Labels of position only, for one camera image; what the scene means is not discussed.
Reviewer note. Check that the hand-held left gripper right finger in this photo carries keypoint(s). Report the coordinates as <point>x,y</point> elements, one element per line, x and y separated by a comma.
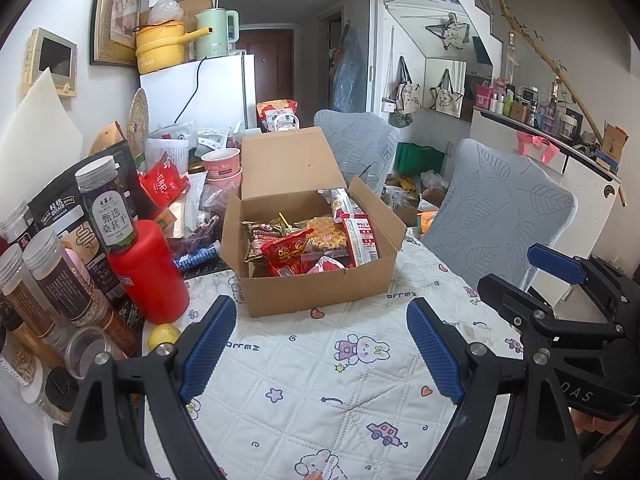
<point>435,352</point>

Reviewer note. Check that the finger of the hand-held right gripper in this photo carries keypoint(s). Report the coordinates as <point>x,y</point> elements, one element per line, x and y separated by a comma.
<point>557,265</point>
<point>505,292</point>

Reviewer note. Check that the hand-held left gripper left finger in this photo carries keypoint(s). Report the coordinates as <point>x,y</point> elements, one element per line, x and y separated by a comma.
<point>210,347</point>

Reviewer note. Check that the dark red-print snack packet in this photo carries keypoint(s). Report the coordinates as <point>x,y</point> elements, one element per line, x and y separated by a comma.
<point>257,237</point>

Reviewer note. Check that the large red snack packet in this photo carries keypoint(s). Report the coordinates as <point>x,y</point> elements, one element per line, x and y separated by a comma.
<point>287,252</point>

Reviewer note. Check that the white-red strip snack packet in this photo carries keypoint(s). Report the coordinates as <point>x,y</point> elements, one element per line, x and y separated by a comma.
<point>362,237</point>

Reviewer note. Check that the pink snack packet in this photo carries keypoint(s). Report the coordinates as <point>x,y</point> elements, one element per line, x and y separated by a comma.
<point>325,265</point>

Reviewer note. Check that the yellow lollipop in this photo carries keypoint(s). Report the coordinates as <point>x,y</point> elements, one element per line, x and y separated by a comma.
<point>282,220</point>

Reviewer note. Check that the yellow waffle snack packet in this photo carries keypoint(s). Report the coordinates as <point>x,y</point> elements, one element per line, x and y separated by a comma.
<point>325,232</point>

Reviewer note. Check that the brown cardboard box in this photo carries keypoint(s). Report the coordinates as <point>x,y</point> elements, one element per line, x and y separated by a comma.
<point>285,160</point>

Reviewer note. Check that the person's right hand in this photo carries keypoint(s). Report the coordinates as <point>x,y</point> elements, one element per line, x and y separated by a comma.
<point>602,426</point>

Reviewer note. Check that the yellow lemon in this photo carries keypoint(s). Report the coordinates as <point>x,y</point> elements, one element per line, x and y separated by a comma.
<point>162,336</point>

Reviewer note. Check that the large grey leaf-pattern chair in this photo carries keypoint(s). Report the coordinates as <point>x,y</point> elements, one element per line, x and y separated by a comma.
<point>495,210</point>

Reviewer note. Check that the blue tube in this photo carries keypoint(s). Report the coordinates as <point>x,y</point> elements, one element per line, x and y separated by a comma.
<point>197,259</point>

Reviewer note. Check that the brown granule jar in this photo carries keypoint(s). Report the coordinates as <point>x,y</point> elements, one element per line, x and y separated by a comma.
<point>117,327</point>

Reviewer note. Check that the red canister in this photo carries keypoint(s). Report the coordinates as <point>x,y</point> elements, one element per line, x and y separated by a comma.
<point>147,275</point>

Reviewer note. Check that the white quilted printed tablecloth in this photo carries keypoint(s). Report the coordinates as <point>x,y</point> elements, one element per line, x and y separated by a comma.
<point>310,360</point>

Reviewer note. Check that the purple wrapper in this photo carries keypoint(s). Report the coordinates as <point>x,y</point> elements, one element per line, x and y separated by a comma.
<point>200,232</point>

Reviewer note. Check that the pink ribbon bow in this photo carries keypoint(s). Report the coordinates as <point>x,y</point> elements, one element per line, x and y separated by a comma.
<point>537,145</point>

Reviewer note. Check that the empty clear jar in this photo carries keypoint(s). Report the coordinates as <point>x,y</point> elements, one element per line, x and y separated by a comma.
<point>87,350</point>

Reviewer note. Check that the small brown carton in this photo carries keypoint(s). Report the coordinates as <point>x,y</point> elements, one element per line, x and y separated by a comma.
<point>614,145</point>

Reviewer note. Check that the gold foil packet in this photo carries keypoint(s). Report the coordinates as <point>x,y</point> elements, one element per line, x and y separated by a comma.
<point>172,220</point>

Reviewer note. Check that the pile of plastic bags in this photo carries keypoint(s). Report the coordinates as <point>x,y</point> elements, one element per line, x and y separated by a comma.
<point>410,190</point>

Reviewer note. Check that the black-lid jar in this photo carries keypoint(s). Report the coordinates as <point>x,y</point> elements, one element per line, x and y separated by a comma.
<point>60,387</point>

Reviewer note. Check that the green bag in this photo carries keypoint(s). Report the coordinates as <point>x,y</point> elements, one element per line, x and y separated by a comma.
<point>417,157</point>

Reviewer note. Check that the pink bottle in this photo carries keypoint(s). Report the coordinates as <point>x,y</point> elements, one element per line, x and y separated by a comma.
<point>75,260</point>

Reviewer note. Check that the row of cosmetic bottles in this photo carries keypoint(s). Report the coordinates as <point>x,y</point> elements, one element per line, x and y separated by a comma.
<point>530,105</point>

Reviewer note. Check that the pink paper cup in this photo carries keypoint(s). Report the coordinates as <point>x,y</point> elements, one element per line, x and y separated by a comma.
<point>222,160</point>
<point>225,184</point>

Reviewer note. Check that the bamboo branch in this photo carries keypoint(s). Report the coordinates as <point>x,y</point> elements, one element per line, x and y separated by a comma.
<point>575,98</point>

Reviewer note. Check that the brown-label food jar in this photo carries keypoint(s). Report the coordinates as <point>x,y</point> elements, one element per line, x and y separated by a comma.
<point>55,280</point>
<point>15,290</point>

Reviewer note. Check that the dark labelled jar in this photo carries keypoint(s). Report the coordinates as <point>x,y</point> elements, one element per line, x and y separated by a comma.
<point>107,210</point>

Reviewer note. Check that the red foil bag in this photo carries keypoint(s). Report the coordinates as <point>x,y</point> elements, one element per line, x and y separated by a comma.
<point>162,182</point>

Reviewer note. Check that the oat-filled jar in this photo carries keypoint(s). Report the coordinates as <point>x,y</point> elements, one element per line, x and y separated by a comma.
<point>22,367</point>

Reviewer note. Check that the white printed paper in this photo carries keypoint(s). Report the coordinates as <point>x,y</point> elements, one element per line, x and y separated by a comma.
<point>167,152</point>

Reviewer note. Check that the small grey leaf-pattern chair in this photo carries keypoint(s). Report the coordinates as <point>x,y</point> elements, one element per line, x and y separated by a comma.
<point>357,145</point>

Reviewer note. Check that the green-white packet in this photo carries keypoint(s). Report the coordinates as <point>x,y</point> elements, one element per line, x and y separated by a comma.
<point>212,137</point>

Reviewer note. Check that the black food bag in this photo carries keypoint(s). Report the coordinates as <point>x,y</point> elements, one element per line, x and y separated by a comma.
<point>52,207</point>

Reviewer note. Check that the clear jar red contents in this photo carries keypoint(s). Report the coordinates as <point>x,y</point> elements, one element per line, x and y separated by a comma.
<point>15,220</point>

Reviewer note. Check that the brown kraft paper bag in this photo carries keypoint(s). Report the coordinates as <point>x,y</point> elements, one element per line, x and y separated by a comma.
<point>107,137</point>

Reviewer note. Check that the small white container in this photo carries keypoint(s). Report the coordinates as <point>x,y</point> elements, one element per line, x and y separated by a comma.
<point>286,122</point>

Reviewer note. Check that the round woven mat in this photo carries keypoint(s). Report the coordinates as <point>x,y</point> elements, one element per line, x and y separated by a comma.
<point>137,115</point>

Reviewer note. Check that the red printed bag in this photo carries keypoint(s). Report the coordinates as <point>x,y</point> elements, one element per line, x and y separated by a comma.
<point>275,106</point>

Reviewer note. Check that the white refrigerator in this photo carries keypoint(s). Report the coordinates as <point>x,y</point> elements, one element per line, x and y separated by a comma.
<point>210,95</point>

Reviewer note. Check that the blue plastic garment cover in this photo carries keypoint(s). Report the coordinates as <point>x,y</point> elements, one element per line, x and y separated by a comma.
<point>350,70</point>

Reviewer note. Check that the white cutting board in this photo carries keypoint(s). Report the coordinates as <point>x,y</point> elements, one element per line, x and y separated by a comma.
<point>45,125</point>

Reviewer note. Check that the brown door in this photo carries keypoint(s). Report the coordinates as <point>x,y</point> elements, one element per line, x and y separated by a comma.
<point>272,55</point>

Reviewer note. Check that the yellow cooking pot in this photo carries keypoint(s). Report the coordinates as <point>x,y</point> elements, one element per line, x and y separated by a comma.
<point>160,47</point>

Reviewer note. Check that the green electric kettle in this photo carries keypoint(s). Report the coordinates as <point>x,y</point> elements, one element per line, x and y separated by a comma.
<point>215,32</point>

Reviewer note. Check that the clear plastic bag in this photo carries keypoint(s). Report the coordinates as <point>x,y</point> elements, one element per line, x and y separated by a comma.
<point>162,10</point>

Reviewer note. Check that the large cardboard carton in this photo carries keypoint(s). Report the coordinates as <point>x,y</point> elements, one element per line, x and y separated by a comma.
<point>197,5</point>

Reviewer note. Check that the gold framed picture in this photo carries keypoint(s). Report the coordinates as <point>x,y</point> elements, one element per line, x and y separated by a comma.
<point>115,15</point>

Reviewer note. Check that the small white wall box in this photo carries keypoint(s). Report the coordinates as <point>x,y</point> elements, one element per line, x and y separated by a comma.
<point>387,105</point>

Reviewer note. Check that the cream wall intercom panel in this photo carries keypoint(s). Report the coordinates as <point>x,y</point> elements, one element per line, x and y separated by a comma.
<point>52,60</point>

